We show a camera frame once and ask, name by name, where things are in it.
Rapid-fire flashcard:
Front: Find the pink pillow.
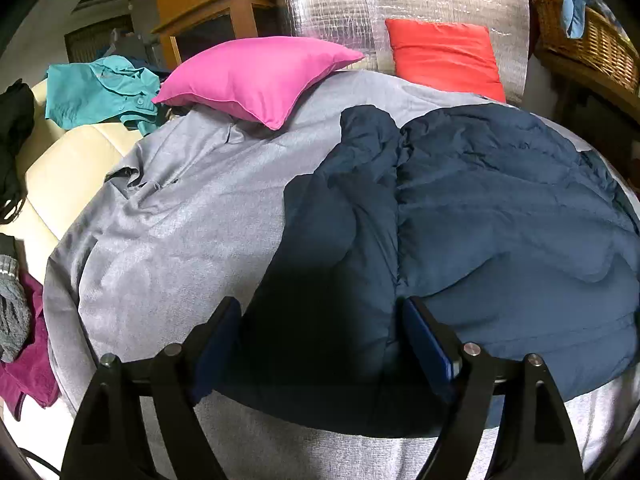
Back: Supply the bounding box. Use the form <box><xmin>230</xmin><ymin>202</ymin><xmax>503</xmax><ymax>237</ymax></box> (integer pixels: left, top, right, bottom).
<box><xmin>152</xmin><ymin>36</ymin><xmax>363</xmax><ymax>131</ymax></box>

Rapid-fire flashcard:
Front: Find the wooden side table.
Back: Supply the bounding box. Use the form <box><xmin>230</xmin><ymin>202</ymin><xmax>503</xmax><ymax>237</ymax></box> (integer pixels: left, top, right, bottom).
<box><xmin>534</xmin><ymin>51</ymin><xmax>639</xmax><ymax>171</ymax></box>

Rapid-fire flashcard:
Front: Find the silver foil insulation mat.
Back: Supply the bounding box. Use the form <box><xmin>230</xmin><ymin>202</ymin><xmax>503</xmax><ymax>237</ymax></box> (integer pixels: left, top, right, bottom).
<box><xmin>277</xmin><ymin>0</ymin><xmax>529</xmax><ymax>105</ymax></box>

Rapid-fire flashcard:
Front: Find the black garment on sofa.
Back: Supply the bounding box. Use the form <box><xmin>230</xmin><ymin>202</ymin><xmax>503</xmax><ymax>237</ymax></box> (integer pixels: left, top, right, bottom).
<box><xmin>0</xmin><ymin>79</ymin><xmax>35</xmax><ymax>224</ymax></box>

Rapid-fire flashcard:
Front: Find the grey knit sweater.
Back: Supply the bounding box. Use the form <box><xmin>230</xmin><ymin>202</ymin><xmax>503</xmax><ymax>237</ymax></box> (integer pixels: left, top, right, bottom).
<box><xmin>0</xmin><ymin>255</ymin><xmax>32</xmax><ymax>363</ymax></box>

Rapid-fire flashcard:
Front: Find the grey bed sheet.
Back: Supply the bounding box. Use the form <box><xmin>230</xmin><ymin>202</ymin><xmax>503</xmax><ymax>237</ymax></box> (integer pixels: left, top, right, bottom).
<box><xmin>44</xmin><ymin>70</ymin><xmax>639</xmax><ymax>479</ymax></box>

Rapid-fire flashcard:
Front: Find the teal shirt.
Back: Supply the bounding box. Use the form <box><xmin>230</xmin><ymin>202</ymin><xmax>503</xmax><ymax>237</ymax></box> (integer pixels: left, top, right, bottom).
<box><xmin>44</xmin><ymin>55</ymin><xmax>165</xmax><ymax>136</ymax></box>

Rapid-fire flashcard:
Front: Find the orange wooden pillar cabinet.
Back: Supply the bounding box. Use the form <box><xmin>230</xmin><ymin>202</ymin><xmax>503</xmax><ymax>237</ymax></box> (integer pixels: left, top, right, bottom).
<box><xmin>153</xmin><ymin>0</ymin><xmax>281</xmax><ymax>68</ymax></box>

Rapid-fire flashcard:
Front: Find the magenta garment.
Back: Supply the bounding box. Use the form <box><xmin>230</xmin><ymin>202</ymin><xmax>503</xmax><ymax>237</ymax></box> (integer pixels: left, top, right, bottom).
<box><xmin>1</xmin><ymin>271</ymin><xmax>60</xmax><ymax>422</ymax></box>

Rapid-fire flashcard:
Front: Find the wicker basket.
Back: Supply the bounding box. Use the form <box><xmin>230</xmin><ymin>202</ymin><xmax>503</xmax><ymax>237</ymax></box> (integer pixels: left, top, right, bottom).
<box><xmin>533</xmin><ymin>0</ymin><xmax>639</xmax><ymax>93</ymax></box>

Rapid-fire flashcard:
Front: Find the navy blue puffer jacket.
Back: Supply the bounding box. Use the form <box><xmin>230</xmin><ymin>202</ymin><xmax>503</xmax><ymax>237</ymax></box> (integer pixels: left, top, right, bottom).
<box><xmin>218</xmin><ymin>104</ymin><xmax>639</xmax><ymax>438</ymax></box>

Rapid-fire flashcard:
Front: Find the cream leather sofa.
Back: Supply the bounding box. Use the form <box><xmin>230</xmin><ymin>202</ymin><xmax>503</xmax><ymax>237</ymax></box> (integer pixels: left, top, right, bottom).
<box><xmin>1</xmin><ymin>80</ymin><xmax>142</xmax><ymax>468</ymax></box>

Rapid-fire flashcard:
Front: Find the light blue cloth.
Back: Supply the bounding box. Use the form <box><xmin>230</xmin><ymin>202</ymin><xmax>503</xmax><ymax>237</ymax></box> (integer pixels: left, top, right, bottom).
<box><xmin>561</xmin><ymin>0</ymin><xmax>590</xmax><ymax>39</ymax></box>

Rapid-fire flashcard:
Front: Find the red pillow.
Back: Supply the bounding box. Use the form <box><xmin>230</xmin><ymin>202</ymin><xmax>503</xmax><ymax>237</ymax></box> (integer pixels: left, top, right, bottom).
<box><xmin>385</xmin><ymin>18</ymin><xmax>506</xmax><ymax>103</ymax></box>

